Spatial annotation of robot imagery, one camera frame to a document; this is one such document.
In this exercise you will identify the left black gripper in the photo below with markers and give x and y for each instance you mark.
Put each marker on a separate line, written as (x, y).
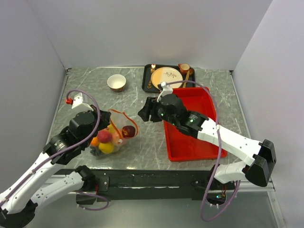
(105, 116)

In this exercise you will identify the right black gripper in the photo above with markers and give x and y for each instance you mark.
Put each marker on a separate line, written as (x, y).
(144, 112)

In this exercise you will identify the green orange mango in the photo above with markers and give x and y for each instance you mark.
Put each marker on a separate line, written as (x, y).
(94, 142)

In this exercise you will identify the dark purple passionfruit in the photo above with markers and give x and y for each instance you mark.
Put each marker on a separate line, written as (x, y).
(128, 131)

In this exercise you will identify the red wrinkled fruit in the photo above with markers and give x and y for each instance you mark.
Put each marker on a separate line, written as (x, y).
(104, 136)

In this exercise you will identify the clear zip top bag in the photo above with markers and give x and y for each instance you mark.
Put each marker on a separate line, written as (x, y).
(119, 131)

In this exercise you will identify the dark grape bunch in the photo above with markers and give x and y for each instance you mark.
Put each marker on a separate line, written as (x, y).
(96, 152)

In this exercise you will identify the yellow pear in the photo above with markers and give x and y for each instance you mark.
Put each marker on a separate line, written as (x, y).
(106, 148)

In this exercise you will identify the peach fruit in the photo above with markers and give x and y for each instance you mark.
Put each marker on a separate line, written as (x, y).
(116, 139)

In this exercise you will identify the green yellow orange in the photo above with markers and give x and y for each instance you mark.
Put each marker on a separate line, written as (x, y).
(110, 129)

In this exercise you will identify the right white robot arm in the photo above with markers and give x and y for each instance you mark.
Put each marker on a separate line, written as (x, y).
(257, 158)

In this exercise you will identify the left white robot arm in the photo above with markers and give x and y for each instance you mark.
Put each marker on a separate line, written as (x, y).
(20, 202)

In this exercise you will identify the white brown bowl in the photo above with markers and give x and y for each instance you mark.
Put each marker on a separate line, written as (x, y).
(116, 82)

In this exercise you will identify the orange white plate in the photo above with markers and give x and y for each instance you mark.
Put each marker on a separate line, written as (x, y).
(165, 74)

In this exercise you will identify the gold fork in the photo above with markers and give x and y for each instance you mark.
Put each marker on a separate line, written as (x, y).
(153, 67)

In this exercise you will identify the red plastic bin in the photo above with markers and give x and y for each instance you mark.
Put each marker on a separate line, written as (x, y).
(185, 148)

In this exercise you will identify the black serving tray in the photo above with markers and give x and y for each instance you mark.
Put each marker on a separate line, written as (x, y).
(147, 74)

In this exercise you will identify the small brown cup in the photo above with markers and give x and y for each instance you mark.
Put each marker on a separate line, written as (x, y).
(184, 68)

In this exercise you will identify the gold spoon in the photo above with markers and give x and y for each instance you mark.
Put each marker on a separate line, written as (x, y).
(190, 71)

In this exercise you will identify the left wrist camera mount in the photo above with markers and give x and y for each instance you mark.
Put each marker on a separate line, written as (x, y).
(79, 103)

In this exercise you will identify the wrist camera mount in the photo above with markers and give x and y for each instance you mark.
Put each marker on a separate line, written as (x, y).
(164, 90)
(79, 103)

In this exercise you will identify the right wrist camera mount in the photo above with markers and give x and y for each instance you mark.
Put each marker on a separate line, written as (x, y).
(164, 90)

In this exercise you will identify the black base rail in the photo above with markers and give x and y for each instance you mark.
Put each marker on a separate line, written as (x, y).
(149, 185)

